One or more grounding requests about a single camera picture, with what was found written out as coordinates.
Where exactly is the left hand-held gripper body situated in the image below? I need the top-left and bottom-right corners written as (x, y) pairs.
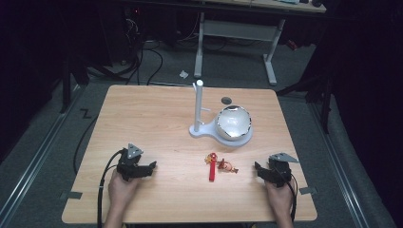
top-left (116, 142), bottom-right (144, 182)

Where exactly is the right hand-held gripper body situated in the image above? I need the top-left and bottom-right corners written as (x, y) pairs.
top-left (267, 152), bottom-right (300, 188)

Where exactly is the person's left hand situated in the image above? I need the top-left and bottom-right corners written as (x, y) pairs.
top-left (107, 171), bottom-right (141, 211)

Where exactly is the person's right hand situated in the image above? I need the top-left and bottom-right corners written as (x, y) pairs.
top-left (264, 180), bottom-right (295, 217)

